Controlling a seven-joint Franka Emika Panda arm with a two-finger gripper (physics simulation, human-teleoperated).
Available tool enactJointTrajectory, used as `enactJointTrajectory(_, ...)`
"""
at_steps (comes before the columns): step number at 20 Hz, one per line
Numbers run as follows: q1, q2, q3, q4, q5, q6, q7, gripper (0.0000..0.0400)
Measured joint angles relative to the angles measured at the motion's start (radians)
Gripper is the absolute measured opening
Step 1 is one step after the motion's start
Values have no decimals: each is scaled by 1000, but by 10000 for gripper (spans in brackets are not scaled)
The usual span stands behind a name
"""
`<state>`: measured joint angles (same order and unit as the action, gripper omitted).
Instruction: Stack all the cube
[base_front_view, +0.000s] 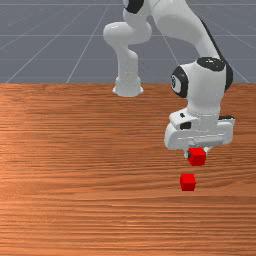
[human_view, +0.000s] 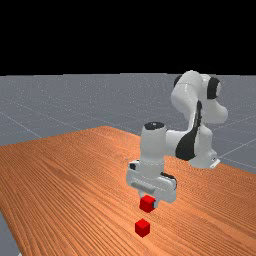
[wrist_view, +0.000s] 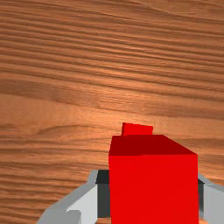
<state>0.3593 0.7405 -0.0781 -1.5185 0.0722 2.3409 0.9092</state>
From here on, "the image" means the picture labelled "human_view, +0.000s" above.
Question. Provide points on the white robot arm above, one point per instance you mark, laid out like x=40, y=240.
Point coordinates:
x=186, y=100

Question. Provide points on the red cube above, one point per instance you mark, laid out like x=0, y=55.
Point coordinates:
x=142, y=228
x=147, y=204

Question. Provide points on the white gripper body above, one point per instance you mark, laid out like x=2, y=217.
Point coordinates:
x=151, y=184

